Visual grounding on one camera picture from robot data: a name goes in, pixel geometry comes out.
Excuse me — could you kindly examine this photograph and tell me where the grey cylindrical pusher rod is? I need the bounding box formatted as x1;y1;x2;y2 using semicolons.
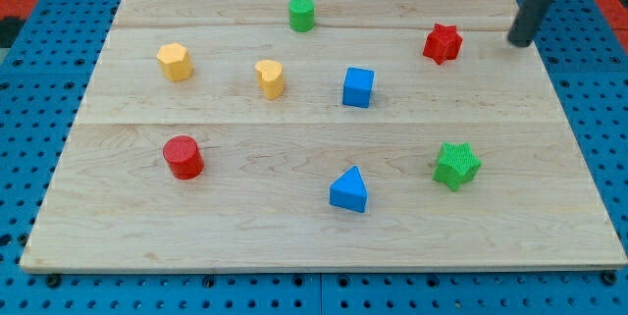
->
507;0;552;48

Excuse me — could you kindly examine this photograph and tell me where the red cylinder block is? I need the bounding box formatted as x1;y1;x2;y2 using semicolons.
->
162;135;204;180

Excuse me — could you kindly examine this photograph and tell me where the green star block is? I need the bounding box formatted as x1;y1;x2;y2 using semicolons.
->
432;142;482;191

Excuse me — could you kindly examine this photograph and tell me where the yellow heart block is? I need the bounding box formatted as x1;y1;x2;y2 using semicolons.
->
254;60;285;100

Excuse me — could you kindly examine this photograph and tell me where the blue triangle block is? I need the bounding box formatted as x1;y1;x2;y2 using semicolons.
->
329;166;368;213

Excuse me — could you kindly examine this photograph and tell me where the red star block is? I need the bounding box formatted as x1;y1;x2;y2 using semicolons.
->
422;24;463;65

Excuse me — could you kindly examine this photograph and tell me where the blue cube block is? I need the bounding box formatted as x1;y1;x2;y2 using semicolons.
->
342;67;375;108

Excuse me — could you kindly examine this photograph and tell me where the yellow hexagon block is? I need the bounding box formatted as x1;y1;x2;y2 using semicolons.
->
156;42;193;82

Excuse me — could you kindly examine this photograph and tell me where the wooden board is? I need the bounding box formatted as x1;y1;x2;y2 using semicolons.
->
21;0;627;274

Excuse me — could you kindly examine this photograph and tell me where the green cylinder block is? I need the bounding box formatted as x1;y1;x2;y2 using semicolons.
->
288;0;315;32

